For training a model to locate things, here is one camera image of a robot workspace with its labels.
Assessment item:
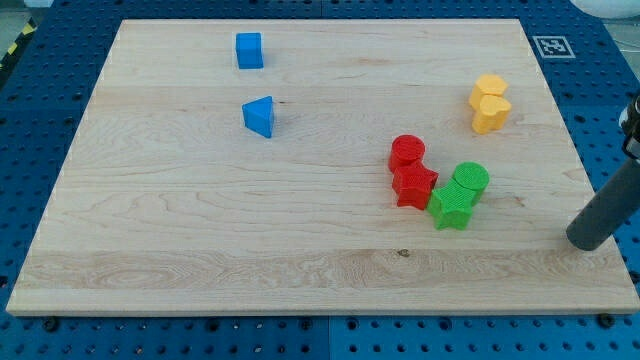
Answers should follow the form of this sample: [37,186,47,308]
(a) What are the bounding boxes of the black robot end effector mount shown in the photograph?
[619,92,639,160]

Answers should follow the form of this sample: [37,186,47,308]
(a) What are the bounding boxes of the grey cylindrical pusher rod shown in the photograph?
[566,159,639,251]

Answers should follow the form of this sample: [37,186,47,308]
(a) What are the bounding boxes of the yellow heart block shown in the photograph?
[471,95,512,135]

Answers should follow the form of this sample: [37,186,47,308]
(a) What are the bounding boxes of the blue triangle block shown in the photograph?
[242,96,275,138]

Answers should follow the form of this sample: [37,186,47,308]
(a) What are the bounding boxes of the white fiducial marker tag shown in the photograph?
[533,35,575,59]

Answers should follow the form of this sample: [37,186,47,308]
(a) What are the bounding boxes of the green cylinder block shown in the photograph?
[453,162,490,206]

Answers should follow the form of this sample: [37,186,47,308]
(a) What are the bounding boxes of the yellow hexagon block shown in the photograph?
[468,74,509,110]

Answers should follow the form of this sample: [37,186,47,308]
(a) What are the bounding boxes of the green star block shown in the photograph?
[426,179,476,230]

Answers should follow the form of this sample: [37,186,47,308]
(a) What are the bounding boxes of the red star block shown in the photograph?
[392,161,439,210]

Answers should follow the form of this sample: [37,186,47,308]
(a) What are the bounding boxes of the red cylinder block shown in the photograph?
[388,134,426,172]

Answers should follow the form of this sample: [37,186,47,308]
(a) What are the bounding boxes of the blue cube block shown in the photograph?
[235,32,264,69]

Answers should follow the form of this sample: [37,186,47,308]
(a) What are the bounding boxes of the wooden board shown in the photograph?
[7,19,639,317]

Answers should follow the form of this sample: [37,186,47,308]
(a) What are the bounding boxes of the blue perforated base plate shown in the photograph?
[0,0,640,360]

